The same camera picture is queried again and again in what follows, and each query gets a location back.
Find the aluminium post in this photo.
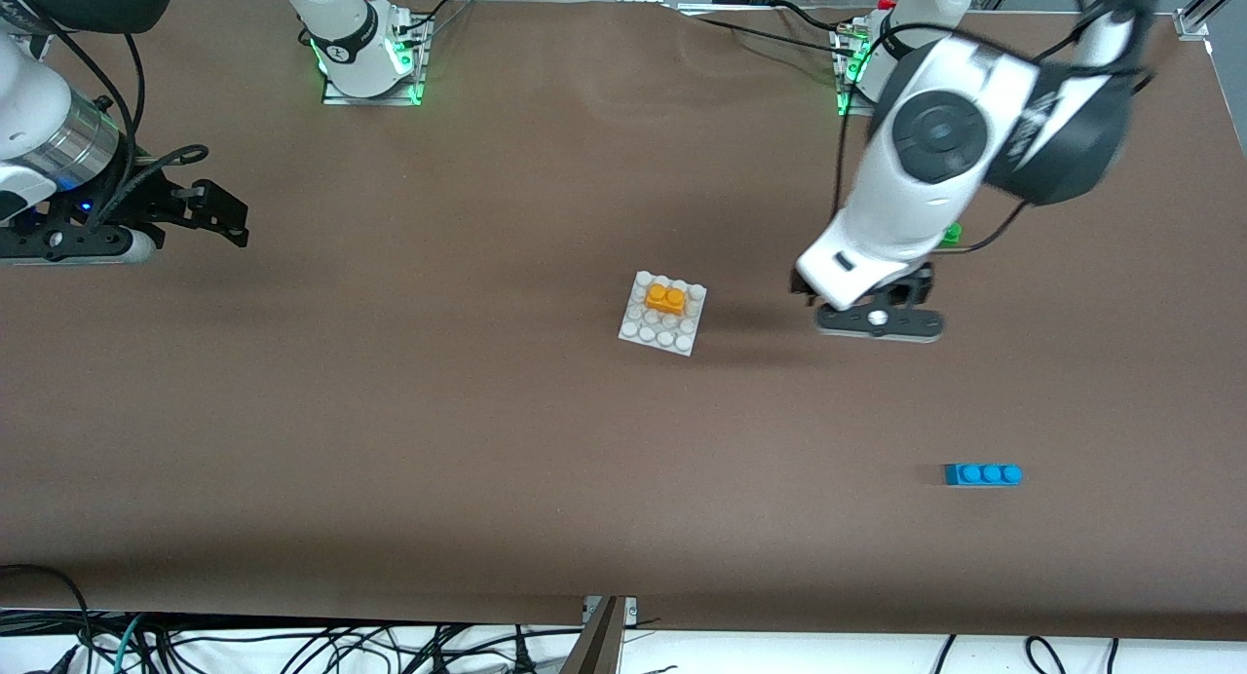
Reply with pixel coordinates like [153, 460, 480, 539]
[560, 596, 640, 674]

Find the black cable on table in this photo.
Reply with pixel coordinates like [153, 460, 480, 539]
[672, 0, 863, 54]

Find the blue three-stud block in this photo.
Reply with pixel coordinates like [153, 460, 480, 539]
[943, 463, 1024, 488]

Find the aluminium table frame rail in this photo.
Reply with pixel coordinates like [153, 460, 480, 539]
[1173, 0, 1247, 42]

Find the brown table cover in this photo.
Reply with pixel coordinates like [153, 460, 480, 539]
[0, 0, 1247, 646]

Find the white studded base plate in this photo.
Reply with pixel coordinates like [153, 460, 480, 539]
[618, 271, 708, 357]

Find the teal floor cable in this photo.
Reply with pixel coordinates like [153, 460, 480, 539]
[109, 613, 149, 674]

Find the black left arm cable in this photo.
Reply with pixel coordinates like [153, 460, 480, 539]
[833, 0, 1160, 258]

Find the black looped floor cable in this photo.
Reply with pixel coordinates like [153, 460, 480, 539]
[0, 563, 95, 674]

